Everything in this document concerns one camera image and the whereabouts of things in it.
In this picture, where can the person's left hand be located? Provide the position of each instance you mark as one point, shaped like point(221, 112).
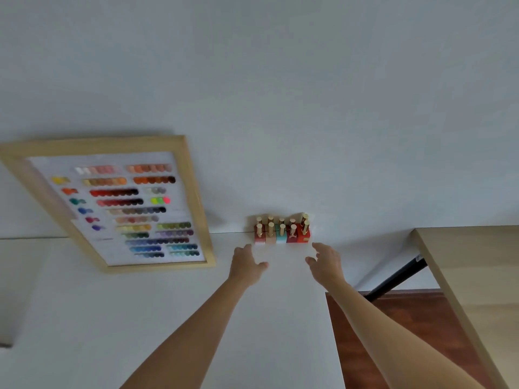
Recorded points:
point(244, 268)

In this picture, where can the person's right hand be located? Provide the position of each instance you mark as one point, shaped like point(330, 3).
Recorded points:
point(327, 266)

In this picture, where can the person's left thumb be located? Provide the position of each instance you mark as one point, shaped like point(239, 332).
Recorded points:
point(262, 266)

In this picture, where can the person's right thumb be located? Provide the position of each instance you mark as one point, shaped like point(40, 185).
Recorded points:
point(310, 261)

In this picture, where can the person's right forearm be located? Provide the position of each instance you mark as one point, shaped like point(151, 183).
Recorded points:
point(389, 340)

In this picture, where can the person's left forearm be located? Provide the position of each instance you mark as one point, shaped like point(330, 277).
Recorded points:
point(190, 340)

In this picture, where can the group of nail polish bottles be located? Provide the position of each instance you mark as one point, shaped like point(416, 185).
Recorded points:
point(282, 230)

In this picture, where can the black metal table leg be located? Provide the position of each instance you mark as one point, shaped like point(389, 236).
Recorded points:
point(395, 279)

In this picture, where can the wooden framed colour swatch chart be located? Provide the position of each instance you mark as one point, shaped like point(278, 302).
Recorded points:
point(121, 206)

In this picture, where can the light wooden table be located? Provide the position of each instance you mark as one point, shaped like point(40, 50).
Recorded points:
point(474, 279)

